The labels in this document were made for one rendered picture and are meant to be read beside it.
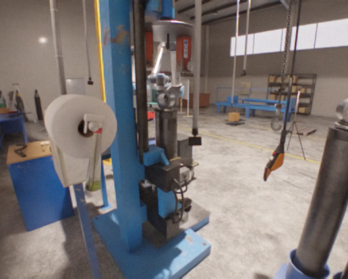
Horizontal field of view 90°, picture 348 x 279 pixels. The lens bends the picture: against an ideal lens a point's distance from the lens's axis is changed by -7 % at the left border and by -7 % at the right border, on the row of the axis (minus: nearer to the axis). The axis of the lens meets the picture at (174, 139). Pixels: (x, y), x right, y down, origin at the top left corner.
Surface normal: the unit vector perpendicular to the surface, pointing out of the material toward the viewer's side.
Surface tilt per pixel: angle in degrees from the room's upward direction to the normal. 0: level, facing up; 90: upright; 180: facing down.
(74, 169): 90
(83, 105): 90
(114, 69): 90
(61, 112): 90
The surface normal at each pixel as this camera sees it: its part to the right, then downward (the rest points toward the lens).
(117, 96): 0.65, 0.22
